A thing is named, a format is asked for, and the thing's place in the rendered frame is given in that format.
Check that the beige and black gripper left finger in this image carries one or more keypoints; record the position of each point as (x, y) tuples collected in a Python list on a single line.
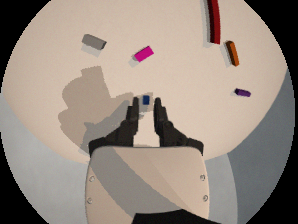
[(123, 134)]

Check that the magenta rectangular block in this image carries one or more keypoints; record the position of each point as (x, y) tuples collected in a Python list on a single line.
[(144, 53)]

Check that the grey rod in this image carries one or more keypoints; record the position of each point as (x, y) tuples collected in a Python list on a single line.
[(94, 41)]

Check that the dark red rod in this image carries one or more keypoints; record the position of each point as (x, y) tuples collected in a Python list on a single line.
[(214, 17)]

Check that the orange rod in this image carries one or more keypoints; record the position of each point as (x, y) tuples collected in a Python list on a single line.
[(233, 53)]

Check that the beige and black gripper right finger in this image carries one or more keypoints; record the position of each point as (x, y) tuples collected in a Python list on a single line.
[(166, 131)]

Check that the purple rod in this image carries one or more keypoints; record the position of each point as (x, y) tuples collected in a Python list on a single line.
[(242, 92)]

